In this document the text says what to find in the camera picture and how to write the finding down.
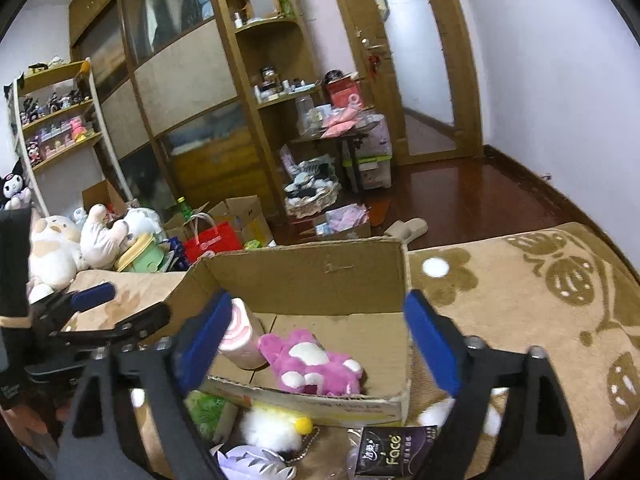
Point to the black white plush doll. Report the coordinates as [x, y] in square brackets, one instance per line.
[15, 187]

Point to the row of small figurines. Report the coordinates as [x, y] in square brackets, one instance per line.
[60, 135]

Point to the black white fabric pile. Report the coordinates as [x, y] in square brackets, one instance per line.
[310, 172]

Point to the dark folding table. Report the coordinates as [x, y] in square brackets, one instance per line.
[325, 138]

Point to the beige slipper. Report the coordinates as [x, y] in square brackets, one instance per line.
[405, 230]

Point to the pink packets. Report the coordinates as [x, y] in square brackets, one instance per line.
[337, 122]

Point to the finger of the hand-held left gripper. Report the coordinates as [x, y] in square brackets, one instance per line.
[140, 322]
[92, 295]

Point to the clear plastic storage bin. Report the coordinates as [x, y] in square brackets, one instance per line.
[375, 170]

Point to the white frame display rack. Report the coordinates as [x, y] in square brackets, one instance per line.
[55, 72]

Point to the wooden corner shelf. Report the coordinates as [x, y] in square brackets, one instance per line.
[272, 45]

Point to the red box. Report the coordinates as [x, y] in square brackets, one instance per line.
[342, 92]

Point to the green tissue pack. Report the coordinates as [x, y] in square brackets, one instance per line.
[207, 412]

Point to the green bottle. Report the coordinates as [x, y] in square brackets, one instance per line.
[184, 207]

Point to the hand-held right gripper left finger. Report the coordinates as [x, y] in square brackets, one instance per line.
[207, 342]

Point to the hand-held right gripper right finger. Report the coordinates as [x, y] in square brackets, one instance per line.
[432, 347]

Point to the white round plush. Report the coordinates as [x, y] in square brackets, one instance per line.
[142, 220]

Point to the beige floral blanket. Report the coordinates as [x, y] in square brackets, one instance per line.
[525, 310]

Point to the black tissue pack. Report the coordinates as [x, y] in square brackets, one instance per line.
[395, 452]

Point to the open cardboard box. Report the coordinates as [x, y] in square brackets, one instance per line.
[240, 210]

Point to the white bunny plush pink feet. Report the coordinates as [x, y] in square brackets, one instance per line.
[100, 245]

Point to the dark blue packet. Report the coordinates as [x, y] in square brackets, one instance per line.
[179, 252]

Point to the white fluffy plush yellow balls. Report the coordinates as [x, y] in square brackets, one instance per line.
[267, 427]

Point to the green yellow plastic case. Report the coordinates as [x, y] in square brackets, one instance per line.
[145, 260]

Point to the printed brown cardboard box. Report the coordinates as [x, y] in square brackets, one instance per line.
[310, 270]

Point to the wooden door with glass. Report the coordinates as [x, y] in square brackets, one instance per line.
[430, 60]

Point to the pink white spotted plush toy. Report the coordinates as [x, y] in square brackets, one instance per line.
[330, 375]

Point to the flat cardboard box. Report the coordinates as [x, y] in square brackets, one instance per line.
[102, 195]

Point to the wooden wardrobe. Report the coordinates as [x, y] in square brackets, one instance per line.
[175, 85]

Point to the cream cat plush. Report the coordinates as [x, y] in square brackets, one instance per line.
[50, 255]

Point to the pink swirl roll plush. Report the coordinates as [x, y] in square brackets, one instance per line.
[244, 332]

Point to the lace trimmed basket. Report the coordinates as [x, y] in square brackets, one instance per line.
[312, 205]

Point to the red paper bag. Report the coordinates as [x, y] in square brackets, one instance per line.
[215, 242]

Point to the purple haired plush doll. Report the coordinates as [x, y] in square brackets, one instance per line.
[255, 462]

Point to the row of cosmetic jars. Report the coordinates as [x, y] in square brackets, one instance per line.
[280, 87]

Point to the small box of pink things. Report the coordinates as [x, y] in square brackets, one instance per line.
[345, 232]

